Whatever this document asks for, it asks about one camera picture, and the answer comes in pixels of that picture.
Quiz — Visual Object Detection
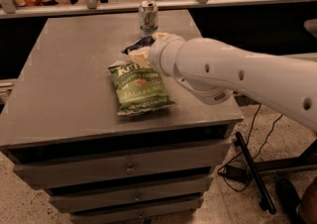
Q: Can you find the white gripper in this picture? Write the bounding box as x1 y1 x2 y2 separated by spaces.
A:
128 32 185 76

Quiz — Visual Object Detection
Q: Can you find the dark blue rxbar wrapper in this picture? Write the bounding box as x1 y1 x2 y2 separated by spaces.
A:
122 35 155 55

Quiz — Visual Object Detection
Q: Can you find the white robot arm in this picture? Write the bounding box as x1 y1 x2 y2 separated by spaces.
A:
124 33 317 131

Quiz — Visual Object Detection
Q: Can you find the green and white 7up can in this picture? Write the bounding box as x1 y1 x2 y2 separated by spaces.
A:
139 0 159 35

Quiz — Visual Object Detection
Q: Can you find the green jalapeno kettle chips bag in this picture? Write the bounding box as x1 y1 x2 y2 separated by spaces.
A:
108 60 173 116

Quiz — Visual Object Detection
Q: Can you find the grey drawer cabinet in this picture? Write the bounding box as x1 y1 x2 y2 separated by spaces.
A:
1 14 243 224

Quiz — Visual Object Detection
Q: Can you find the black metal table leg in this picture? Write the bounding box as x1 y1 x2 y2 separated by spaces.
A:
235 132 317 214

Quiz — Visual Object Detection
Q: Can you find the black shoe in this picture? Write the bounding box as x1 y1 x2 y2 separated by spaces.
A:
275 177 317 224

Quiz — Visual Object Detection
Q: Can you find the black power adapter with cable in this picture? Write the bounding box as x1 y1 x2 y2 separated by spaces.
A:
217 114 283 192

